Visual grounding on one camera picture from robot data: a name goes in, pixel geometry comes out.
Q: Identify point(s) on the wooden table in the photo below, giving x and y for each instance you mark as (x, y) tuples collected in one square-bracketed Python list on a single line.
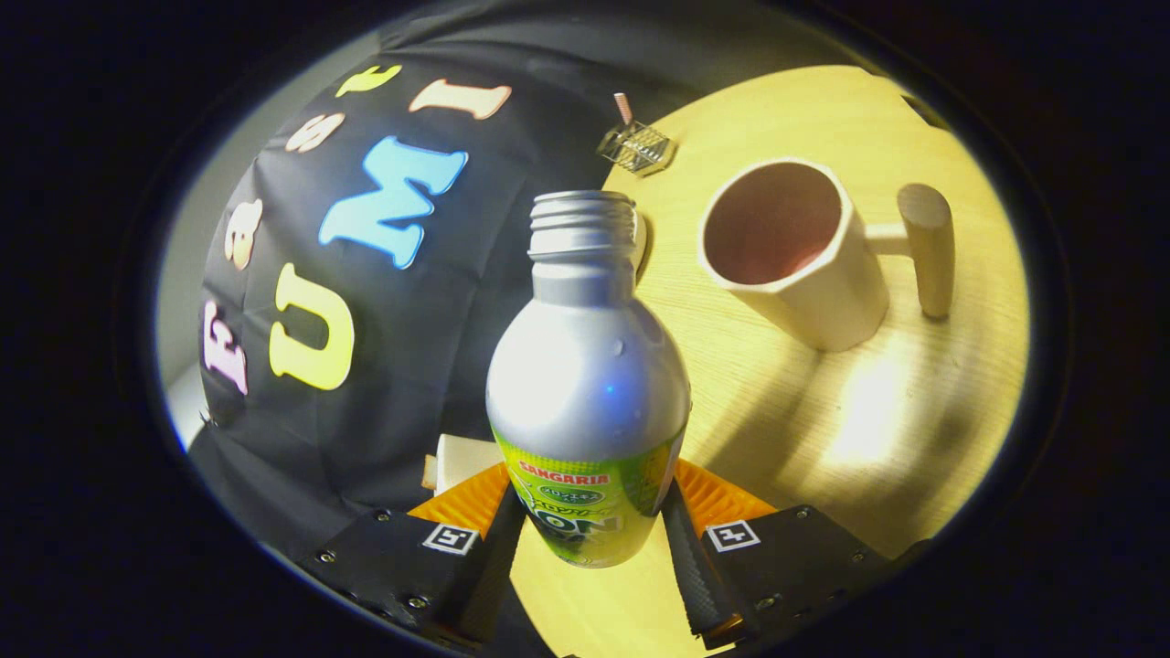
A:
[(823, 420)]

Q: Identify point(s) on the white round plate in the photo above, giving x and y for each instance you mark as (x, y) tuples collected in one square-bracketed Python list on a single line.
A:
[(641, 242)]

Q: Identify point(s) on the silver juice bottle green label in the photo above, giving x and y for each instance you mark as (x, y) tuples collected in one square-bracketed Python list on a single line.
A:
[(585, 393)]

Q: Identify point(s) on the toast slice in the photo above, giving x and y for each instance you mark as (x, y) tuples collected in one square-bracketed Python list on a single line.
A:
[(429, 472)]

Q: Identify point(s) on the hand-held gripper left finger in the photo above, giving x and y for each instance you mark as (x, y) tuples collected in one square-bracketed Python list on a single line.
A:
[(475, 585)]

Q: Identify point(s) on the pink stick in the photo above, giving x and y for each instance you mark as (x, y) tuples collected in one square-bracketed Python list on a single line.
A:
[(623, 108)]

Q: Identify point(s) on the white toaster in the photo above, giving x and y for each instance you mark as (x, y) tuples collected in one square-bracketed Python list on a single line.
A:
[(462, 457)]

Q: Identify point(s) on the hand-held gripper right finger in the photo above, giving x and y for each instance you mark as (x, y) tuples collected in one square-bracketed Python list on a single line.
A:
[(699, 576)]

